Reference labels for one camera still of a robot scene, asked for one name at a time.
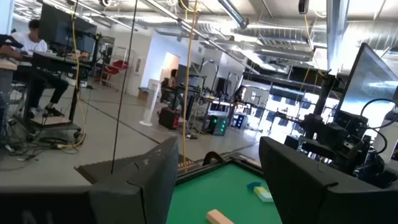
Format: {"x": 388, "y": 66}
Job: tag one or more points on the light cyan cube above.
{"x": 266, "y": 197}

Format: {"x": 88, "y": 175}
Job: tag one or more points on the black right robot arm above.
{"x": 373, "y": 174}

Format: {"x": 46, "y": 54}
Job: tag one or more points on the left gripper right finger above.
{"x": 304, "y": 193}

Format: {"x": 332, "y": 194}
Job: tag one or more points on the computer with blue lights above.
{"x": 241, "y": 121}

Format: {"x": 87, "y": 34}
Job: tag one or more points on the striped black floor mat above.
{"x": 186, "y": 165}

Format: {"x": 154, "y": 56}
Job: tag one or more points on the large dark monitor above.
{"x": 62, "y": 28}

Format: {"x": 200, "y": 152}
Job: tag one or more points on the green table mat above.
{"x": 217, "y": 193}

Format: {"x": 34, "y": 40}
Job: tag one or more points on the black table frame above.
{"x": 199, "y": 173}

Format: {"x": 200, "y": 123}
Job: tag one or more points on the wooden block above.
{"x": 217, "y": 217}

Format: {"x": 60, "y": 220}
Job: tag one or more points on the red shelf item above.
{"x": 116, "y": 67}

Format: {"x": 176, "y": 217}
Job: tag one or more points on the tilted computer monitor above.
{"x": 367, "y": 81}

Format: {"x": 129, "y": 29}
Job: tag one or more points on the black and red case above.
{"x": 169, "y": 118}

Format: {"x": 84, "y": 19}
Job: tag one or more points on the computer with green lights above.
{"x": 217, "y": 124}

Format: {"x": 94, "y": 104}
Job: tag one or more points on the person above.
{"x": 31, "y": 43}
{"x": 241, "y": 93}
{"x": 173, "y": 77}

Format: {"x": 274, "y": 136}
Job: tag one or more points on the silver ceiling duct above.
{"x": 233, "y": 14}

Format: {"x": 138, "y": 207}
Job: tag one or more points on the black desk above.
{"x": 56, "y": 62}

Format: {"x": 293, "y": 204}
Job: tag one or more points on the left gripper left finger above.
{"x": 149, "y": 186}

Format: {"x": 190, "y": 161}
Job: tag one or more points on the blue rectangular block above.
{"x": 253, "y": 186}

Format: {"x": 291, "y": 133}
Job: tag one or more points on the white tower fan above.
{"x": 152, "y": 99}

